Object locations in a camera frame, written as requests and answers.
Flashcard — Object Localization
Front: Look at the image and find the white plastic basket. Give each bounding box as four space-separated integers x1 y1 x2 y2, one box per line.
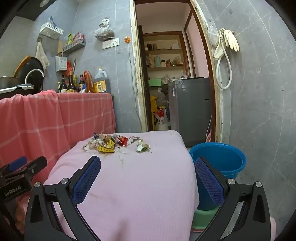
39 21 64 39

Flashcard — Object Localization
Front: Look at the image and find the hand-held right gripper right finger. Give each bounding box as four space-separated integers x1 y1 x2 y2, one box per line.
194 156 271 241

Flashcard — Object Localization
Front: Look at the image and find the red checked cloth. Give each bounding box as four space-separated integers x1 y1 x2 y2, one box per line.
0 90 116 202

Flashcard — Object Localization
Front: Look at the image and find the orange seasoning bag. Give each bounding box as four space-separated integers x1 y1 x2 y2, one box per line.
83 71 94 93

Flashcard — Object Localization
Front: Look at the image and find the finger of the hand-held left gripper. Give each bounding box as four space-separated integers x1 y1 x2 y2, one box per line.
0 156 28 178
5 156 48 183

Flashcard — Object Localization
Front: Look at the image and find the wooden door frame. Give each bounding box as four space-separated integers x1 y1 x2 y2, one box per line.
129 0 223 143

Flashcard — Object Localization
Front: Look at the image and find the blue plastic bucket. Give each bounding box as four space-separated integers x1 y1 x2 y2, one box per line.
189 142 247 211

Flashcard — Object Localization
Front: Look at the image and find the black wok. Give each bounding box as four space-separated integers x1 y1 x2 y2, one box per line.
13 57 45 91

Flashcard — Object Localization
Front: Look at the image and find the white utensil holder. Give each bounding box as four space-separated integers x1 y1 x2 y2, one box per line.
55 56 68 72

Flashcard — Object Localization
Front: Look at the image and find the white wall outlet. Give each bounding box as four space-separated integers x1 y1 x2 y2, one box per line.
102 38 120 49

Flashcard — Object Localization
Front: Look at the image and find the grey washing machine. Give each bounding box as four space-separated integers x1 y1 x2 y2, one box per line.
168 77 212 147

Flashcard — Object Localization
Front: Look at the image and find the cream rubber glove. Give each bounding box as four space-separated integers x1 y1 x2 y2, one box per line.
224 30 240 52
213 28 226 58

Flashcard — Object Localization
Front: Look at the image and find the white hose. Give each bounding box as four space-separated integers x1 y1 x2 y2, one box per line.
216 29 232 90

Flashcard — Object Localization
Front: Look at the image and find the pile of wrappers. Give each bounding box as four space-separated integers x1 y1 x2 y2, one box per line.
83 133 140 154

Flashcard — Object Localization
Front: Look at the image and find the white red rice sack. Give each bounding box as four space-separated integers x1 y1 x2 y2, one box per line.
154 107 170 131

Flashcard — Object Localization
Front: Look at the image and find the grey wall rack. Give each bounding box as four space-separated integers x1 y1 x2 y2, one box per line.
62 39 86 54

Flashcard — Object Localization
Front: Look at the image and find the wooden wall shelf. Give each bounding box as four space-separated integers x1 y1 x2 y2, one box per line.
143 31 186 73

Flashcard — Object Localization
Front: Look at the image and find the dark bottle with white cap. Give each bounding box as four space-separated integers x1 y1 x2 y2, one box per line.
55 75 68 93

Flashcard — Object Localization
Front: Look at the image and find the wooden cutting board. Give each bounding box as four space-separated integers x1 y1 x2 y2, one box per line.
13 55 32 77

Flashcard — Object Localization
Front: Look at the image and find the large cooking oil jug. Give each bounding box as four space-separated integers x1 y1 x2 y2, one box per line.
93 68 112 94

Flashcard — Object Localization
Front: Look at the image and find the clear plastic bag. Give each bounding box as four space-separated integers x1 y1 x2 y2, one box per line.
208 23 219 45

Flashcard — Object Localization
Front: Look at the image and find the hanging bag of dried goods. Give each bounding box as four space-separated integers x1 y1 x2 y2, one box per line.
94 19 115 42

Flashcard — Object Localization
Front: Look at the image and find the tall dark sauce bottle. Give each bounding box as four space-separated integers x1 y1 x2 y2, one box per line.
67 74 76 93

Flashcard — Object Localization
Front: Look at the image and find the yellow plastic bag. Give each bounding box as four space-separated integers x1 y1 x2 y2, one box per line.
150 95 158 120

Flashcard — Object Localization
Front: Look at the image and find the green plastic basin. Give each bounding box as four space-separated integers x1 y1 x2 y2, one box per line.
191 205 220 232

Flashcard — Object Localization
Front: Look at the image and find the steel pot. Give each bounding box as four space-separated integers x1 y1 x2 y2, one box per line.
0 76 22 90

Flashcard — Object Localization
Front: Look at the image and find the dark brown door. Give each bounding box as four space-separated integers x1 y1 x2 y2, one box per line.
138 25 153 132

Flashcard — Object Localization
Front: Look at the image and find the pink floral blanket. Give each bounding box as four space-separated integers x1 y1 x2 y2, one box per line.
44 130 200 241

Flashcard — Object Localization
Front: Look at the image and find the hanging beige cloth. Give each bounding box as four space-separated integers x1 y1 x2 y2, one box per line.
35 42 50 70

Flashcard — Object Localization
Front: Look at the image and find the red plastic bag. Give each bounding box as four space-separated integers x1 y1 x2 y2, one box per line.
65 61 74 77

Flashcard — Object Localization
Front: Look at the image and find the white green torn packet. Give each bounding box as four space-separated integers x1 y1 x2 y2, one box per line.
136 139 151 152

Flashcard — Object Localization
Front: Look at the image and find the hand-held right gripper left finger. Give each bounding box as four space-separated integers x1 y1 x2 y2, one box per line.
24 156 102 241

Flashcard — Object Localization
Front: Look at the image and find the metal faucet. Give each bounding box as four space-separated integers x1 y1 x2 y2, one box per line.
24 69 45 85

